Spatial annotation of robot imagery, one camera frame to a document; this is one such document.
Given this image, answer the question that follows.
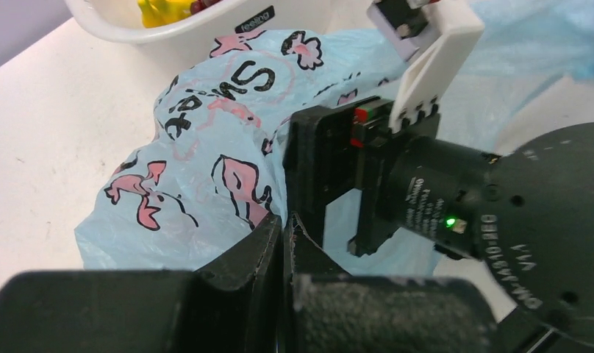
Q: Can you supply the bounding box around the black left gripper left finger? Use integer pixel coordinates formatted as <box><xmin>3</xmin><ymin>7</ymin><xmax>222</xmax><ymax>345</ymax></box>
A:
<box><xmin>0</xmin><ymin>215</ymin><xmax>282</xmax><ymax>352</ymax></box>

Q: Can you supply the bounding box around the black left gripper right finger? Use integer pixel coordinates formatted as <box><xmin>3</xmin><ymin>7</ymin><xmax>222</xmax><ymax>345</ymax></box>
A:
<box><xmin>280</xmin><ymin>213</ymin><xmax>506</xmax><ymax>352</ymax></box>

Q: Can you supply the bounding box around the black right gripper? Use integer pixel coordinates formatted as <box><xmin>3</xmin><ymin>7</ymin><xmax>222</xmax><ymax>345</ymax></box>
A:
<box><xmin>283</xmin><ymin>97</ymin><xmax>495</xmax><ymax>260</ymax></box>

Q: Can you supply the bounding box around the light blue plastic bag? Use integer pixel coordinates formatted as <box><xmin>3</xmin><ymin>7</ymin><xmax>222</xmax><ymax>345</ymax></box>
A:
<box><xmin>75</xmin><ymin>1</ymin><xmax>594</xmax><ymax>270</ymax></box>

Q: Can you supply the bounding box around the dark red fake fruit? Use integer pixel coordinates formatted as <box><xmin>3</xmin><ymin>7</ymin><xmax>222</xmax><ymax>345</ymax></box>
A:
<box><xmin>190</xmin><ymin>0</ymin><xmax>221</xmax><ymax>15</ymax></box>

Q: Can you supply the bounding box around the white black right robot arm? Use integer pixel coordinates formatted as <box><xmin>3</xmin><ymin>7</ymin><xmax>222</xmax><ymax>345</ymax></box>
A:
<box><xmin>283</xmin><ymin>96</ymin><xmax>594</xmax><ymax>352</ymax></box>

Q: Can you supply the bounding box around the white plastic basket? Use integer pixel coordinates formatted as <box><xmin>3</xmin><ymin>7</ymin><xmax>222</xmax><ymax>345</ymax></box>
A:
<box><xmin>66</xmin><ymin>1</ymin><xmax>332</xmax><ymax>63</ymax></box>

